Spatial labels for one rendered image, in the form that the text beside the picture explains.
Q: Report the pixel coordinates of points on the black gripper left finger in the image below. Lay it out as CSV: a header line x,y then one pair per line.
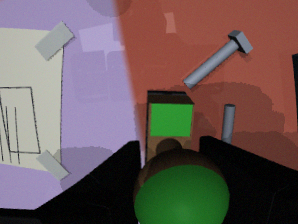
x,y
102,197

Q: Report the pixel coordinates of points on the white card taped down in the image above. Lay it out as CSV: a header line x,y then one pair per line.
x,y
31,86

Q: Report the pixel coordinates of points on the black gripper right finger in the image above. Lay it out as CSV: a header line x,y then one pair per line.
x,y
261,191

